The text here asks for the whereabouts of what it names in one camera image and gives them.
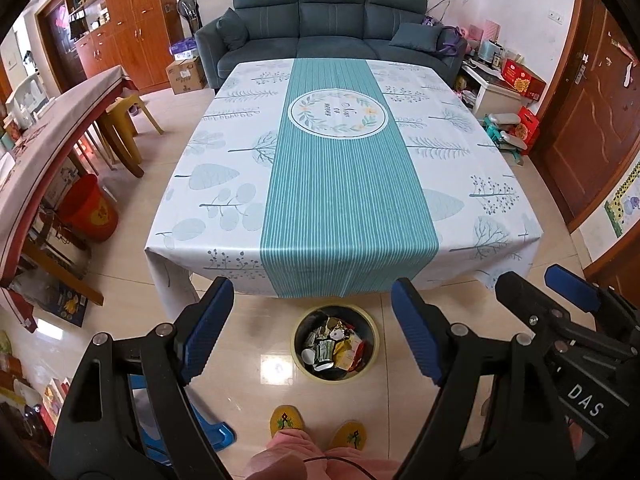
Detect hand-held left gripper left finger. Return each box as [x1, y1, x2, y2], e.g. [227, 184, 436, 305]
[50, 276, 235, 480]

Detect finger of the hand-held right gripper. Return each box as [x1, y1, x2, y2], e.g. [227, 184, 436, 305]
[545, 265, 640, 341]
[495, 271, 638, 363]

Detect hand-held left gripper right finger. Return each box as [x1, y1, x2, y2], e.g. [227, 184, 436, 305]
[391, 277, 573, 480]

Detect black bin with yellow rim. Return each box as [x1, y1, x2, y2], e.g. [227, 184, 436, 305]
[291, 304, 381, 385]

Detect carved wooden door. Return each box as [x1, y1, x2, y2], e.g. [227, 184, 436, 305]
[530, 0, 640, 233]
[585, 245, 640, 293]

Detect blue plastic stool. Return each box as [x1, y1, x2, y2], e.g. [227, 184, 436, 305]
[125, 372, 237, 466]

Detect blue picture box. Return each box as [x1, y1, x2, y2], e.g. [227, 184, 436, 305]
[47, 282, 90, 328]

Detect person's pink pants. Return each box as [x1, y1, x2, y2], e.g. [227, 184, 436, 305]
[242, 430, 406, 480]

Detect leaf printed teal tablecloth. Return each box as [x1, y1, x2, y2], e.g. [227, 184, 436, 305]
[145, 57, 545, 318]

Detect small red gift box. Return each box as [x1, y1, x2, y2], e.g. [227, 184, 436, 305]
[515, 106, 542, 148]

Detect red plastic bucket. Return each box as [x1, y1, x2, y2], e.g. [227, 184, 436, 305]
[59, 174, 120, 242]

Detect white low cabinet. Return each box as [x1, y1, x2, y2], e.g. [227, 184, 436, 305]
[460, 62, 523, 116]

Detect large red gift box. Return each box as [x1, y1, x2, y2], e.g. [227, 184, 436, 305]
[501, 57, 547, 101]

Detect yellow plastic stool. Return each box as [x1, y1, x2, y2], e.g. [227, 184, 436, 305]
[97, 92, 165, 178]

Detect pale green toaster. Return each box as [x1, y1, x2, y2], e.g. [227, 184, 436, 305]
[477, 40, 506, 68]

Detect brown cardboard box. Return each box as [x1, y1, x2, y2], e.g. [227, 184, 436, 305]
[166, 56, 207, 95]

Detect side table with pink cloth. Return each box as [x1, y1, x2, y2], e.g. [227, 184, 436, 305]
[0, 65, 133, 333]

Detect purple bag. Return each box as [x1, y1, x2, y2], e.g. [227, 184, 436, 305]
[422, 16, 468, 58]

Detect pink bag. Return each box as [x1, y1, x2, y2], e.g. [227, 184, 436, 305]
[467, 19, 501, 46]

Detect dark teal sofa cushion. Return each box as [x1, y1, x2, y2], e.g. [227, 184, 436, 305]
[389, 22, 445, 53]
[216, 7, 251, 51]

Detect purple tissue pack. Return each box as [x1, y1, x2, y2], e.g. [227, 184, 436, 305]
[169, 36, 198, 58]

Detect white plastic chair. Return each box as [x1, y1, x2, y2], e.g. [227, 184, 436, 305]
[4, 72, 51, 131]

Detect dark teal sofa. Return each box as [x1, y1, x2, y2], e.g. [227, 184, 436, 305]
[194, 0, 468, 92]

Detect brown wooden wardrobe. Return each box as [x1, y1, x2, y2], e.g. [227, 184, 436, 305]
[35, 0, 177, 96]

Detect black floor fan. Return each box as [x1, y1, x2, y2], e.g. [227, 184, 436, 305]
[177, 0, 202, 33]

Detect animal wall poster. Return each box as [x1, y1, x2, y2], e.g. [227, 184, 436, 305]
[580, 155, 640, 261]

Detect thin black cable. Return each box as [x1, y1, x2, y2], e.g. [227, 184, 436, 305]
[302, 455, 373, 480]

